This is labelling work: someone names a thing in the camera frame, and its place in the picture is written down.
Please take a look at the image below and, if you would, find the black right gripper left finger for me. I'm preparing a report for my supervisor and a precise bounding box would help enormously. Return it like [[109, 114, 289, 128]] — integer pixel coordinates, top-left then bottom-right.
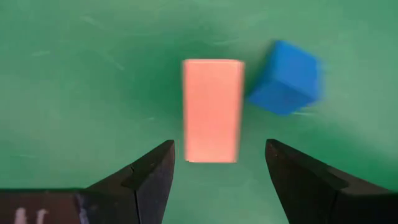
[[77, 139, 176, 224]]

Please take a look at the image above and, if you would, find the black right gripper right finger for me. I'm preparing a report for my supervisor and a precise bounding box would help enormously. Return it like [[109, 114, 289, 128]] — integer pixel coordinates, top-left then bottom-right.
[[265, 138, 398, 224]]

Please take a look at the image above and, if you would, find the pink rectangular block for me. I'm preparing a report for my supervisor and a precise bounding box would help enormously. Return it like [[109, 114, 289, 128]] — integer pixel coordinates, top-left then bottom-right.
[[182, 58, 246, 164]]

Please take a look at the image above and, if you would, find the blue cube block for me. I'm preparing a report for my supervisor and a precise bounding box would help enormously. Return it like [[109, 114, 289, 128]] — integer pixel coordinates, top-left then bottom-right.
[[247, 39, 324, 116]]

